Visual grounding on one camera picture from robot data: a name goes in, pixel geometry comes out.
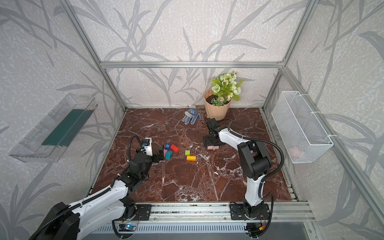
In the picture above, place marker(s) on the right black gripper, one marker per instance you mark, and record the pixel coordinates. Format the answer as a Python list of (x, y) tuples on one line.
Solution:
[(212, 139)]

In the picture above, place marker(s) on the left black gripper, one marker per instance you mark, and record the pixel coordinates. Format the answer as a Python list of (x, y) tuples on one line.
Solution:
[(156, 156)]

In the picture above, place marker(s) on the pink block front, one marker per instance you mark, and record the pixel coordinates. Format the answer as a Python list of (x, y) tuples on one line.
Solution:
[(213, 147)]

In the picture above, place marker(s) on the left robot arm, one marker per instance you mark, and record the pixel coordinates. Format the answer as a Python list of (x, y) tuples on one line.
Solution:
[(79, 219)]

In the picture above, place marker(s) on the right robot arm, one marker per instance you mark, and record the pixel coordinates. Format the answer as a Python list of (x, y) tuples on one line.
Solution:
[(256, 164)]

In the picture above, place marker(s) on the teal block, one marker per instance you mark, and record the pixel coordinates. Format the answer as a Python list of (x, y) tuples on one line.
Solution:
[(168, 155)]

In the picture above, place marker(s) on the red block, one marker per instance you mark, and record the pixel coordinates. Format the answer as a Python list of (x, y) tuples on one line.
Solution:
[(174, 148)]

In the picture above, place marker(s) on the yellow cylinder block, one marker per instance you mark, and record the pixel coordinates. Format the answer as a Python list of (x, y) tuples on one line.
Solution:
[(191, 158)]

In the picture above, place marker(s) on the beige flower pot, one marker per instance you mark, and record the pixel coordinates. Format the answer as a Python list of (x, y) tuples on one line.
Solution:
[(214, 112)]

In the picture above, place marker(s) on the blue white garden glove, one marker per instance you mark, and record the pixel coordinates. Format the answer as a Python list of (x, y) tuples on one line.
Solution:
[(191, 115)]

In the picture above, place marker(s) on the small brown rake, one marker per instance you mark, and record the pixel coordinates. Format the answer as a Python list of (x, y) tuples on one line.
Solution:
[(201, 110)]

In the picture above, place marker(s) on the green white artificial flowers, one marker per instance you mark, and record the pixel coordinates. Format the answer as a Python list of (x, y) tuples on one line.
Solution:
[(225, 88)]

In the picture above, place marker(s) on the left controller board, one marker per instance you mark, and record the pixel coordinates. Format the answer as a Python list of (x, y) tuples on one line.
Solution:
[(128, 227)]

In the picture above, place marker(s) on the pink item in basket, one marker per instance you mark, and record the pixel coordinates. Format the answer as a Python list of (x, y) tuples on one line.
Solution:
[(295, 153)]

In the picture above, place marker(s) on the green mat in tray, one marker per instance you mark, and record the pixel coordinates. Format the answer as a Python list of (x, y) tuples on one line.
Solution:
[(67, 130)]

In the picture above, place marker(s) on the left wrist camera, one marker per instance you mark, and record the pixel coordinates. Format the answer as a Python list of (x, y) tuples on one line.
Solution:
[(147, 146)]

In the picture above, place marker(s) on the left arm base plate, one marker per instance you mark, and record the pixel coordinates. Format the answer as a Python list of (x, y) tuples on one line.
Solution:
[(142, 213)]

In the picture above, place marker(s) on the aluminium front rail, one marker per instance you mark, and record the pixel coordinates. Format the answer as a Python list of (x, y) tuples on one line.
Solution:
[(205, 212)]

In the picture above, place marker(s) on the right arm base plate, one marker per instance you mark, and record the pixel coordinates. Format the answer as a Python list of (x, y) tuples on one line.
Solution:
[(246, 212)]

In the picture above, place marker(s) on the white wire mesh basket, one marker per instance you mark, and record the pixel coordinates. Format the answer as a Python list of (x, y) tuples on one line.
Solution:
[(300, 127)]

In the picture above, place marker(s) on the aluminium frame crossbar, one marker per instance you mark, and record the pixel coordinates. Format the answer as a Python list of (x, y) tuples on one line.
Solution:
[(274, 65)]

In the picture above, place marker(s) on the clear plastic wall tray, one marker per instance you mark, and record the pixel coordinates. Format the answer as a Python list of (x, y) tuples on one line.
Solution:
[(30, 149)]

